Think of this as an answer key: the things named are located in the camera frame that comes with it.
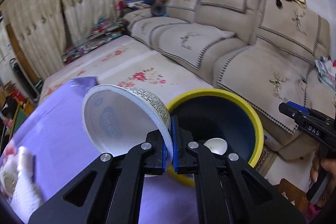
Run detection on white yogurt cup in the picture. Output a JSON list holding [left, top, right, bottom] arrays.
[[82, 84, 173, 170]]

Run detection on yellow rimmed dark trash bin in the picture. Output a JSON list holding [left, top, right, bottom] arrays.
[[167, 89, 266, 189]]

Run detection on person's right hand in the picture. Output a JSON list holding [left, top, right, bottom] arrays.
[[307, 144, 335, 209]]

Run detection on small white cup in bin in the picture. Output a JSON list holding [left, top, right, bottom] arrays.
[[204, 138, 228, 155]]

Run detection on beige sectional sofa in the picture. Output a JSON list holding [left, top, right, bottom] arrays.
[[123, 0, 335, 160]]

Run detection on black tower fan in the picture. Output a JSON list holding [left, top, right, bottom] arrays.
[[9, 58, 41, 103]]

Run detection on beige floral floor rug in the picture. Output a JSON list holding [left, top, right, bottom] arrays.
[[39, 36, 211, 103]]

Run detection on low shelf with clutter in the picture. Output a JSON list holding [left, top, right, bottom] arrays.
[[62, 19, 125, 65]]

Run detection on beige curtains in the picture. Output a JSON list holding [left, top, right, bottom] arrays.
[[1, 0, 120, 79]]

